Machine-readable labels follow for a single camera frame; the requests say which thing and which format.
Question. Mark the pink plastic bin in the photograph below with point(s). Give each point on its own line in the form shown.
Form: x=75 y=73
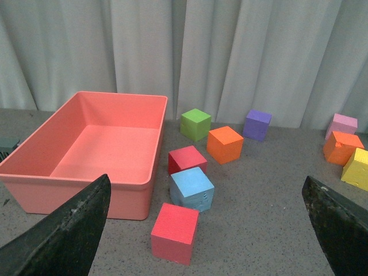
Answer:
x=92 y=134

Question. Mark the white curtain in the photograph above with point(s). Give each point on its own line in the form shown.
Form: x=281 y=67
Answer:
x=301 y=61

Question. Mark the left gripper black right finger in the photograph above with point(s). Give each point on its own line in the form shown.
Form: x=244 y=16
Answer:
x=340 y=226

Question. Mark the red foam block near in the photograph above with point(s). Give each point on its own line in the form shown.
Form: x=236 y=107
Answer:
x=174 y=232

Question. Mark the purple foam block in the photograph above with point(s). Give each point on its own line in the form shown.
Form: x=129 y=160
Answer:
x=256 y=125

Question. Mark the yellow foam block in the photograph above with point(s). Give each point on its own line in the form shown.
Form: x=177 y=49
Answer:
x=355 y=171

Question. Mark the pink foam block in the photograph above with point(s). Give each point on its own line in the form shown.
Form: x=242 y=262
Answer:
x=342 y=123

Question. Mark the orange foam block centre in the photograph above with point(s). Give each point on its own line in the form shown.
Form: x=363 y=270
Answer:
x=224 y=144

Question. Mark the dark red foam block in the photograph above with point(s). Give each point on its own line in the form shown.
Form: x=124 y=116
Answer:
x=186 y=158

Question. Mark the grey-green device at edge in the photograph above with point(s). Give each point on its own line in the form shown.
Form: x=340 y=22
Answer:
x=7 y=146

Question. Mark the chipped orange foam block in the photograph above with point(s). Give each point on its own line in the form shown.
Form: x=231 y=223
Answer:
x=340 y=146

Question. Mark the worn light blue foam block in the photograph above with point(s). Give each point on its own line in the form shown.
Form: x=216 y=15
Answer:
x=192 y=189

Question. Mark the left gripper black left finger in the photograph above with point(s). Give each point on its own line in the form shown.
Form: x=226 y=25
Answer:
x=64 y=242

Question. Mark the green foam block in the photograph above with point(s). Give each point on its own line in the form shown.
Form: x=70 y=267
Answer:
x=195 y=124

